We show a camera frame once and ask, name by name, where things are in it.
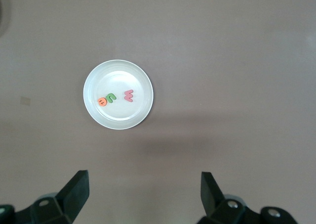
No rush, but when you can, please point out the brown table cover sheet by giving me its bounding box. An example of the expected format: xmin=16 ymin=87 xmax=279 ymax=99
xmin=0 ymin=0 xmax=316 ymax=224

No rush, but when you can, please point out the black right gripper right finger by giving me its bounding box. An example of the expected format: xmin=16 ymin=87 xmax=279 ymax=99
xmin=197 ymin=171 xmax=260 ymax=224

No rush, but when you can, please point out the beige brown plate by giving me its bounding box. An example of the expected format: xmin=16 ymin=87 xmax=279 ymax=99
xmin=82 ymin=59 xmax=154 ymax=130

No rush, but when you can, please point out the pink foam letter w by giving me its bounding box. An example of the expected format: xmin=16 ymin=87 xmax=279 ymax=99
xmin=123 ymin=89 xmax=135 ymax=103

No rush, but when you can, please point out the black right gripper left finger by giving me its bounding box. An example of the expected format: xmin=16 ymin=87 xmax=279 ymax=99
xmin=14 ymin=170 xmax=90 ymax=224

